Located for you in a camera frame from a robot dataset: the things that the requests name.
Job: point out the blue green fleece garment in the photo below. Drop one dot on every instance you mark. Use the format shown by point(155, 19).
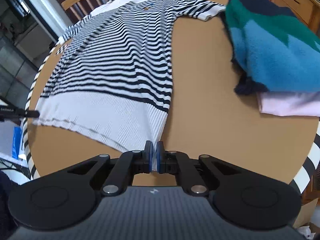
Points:
point(275, 51)

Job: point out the pink folded garment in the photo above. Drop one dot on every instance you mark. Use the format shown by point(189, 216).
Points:
point(289, 104)

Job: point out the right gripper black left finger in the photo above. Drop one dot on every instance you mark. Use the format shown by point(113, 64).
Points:
point(124, 169)

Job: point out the black white striped sweater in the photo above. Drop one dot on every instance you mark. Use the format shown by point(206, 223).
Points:
point(113, 82)

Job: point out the wooden drawer cabinet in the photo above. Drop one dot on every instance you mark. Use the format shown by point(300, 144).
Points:
point(307, 11)

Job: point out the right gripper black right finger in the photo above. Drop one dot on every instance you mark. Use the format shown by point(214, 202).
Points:
point(181, 166)

